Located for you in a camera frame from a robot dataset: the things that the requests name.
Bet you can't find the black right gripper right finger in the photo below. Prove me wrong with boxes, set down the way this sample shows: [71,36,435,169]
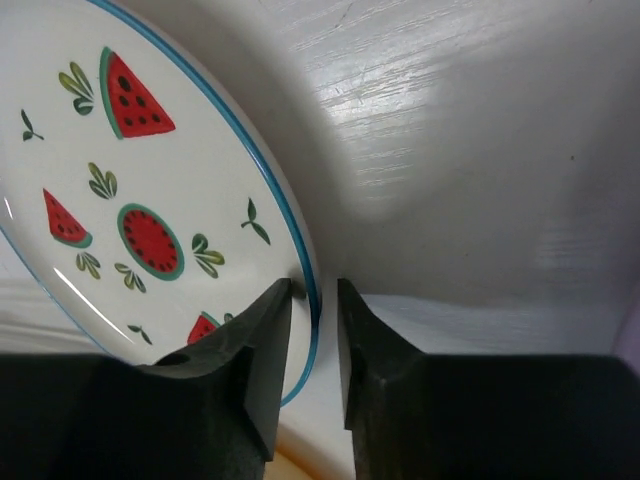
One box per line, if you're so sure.
[337,279,639,479]

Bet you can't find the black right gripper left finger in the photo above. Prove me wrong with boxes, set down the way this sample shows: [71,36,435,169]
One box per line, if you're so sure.
[1,278,292,479]

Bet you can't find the watermelon pattern white plate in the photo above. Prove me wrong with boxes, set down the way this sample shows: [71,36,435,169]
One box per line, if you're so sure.
[1,1,321,402]

